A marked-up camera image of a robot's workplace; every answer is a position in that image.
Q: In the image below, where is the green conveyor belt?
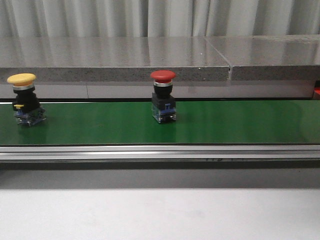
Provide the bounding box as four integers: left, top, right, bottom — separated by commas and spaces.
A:
0, 100, 320, 145

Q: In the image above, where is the white pleated curtain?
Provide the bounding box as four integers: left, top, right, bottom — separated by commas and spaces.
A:
0, 0, 320, 37

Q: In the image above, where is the aluminium conveyor side rail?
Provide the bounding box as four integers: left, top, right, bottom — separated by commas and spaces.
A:
0, 144, 320, 164

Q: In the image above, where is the grey stone slab right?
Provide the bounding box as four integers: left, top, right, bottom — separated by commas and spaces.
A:
206, 35, 320, 81

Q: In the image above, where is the grey stone countertop slab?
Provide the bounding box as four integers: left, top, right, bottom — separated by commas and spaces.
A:
0, 37, 229, 83

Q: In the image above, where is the red object at edge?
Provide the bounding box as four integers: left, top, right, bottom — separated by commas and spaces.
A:
312, 86, 320, 100

